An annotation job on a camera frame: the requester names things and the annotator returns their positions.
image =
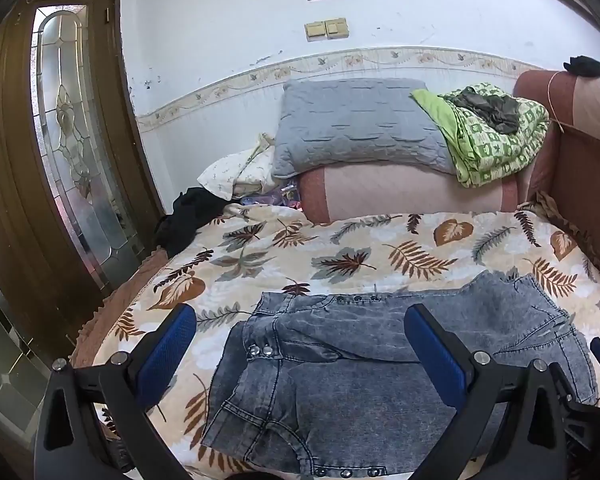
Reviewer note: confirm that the black garment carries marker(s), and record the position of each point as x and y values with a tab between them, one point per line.
190	215

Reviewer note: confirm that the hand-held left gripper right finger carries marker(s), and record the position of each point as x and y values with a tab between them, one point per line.
435	355

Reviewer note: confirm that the patterned glass window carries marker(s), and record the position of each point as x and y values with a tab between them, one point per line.
5	350

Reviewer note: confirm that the dark grey cloth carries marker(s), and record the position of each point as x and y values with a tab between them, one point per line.
490	107

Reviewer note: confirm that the small black cloth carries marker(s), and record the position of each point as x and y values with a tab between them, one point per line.
586	66

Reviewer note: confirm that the blue denim pants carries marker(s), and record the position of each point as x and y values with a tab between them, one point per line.
340	390

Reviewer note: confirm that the brown pink sofa backrest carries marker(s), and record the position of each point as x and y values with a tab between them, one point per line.
585	170

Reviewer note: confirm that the grey quilted pillow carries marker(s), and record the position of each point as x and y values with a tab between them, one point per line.
350	125

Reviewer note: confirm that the wooden door with patterned glass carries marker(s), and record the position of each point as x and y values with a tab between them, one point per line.
15	160

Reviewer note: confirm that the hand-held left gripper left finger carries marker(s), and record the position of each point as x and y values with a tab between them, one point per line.
170	345

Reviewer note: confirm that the pink sofa cushion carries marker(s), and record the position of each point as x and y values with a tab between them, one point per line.
405	195

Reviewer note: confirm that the green patterned blanket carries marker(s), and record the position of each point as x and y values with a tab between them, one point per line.
485	150

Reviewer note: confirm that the leaf print blanket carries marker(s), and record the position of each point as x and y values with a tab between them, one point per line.
380	250

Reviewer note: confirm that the beige light switch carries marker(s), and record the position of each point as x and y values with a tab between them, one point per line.
336	28
315	31

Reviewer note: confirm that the white floral cloth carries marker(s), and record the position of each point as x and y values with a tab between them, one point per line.
225	172

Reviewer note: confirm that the brown fringed bed cover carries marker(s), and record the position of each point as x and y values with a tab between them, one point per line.
125	290

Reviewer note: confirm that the purple cloth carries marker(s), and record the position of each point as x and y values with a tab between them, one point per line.
280	195

